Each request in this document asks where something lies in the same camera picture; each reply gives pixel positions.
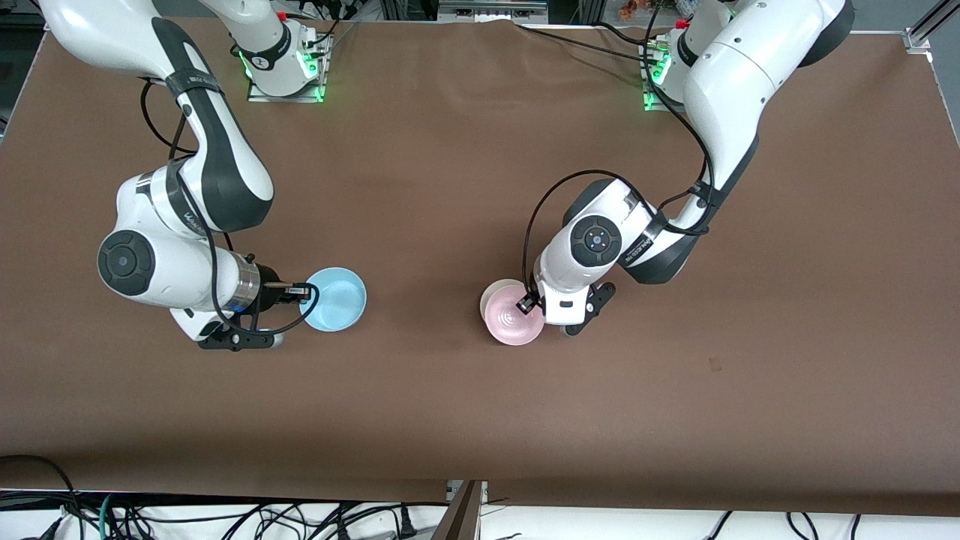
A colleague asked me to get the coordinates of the pink bowl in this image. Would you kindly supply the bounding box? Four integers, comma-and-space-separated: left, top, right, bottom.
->
484, 288, 547, 347

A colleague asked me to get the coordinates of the blue bowl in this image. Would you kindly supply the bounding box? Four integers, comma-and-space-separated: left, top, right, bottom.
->
299, 267, 368, 333

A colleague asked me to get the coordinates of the white bowl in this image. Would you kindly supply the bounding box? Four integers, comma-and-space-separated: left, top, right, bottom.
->
479, 278, 528, 317

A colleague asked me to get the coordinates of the brown table cover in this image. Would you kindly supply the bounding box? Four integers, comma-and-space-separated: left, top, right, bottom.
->
0, 15, 960, 518

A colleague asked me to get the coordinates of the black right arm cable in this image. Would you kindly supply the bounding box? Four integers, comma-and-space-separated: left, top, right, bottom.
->
139, 75, 321, 337

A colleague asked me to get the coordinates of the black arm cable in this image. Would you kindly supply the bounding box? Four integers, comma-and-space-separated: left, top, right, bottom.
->
522, 0, 715, 298
139, 75, 321, 337

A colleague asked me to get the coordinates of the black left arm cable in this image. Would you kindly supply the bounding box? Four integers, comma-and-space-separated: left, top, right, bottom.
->
522, 0, 715, 298

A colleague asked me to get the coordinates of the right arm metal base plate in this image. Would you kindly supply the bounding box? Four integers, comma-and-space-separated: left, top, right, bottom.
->
247, 34, 329, 104

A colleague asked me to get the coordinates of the black looped floor cable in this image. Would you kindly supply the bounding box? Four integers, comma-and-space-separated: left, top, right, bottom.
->
0, 454, 80, 540

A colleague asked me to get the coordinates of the aluminium profile post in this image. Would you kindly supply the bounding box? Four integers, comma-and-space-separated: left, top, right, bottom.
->
431, 480, 489, 540

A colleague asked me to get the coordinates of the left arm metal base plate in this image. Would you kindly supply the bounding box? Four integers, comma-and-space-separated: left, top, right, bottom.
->
643, 41, 687, 113

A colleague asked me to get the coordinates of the black cable across table cover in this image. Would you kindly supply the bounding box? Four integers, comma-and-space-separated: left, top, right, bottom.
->
516, 22, 657, 61

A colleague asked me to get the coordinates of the grey metal frame bar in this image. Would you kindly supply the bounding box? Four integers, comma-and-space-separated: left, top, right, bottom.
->
438, 0, 550, 23

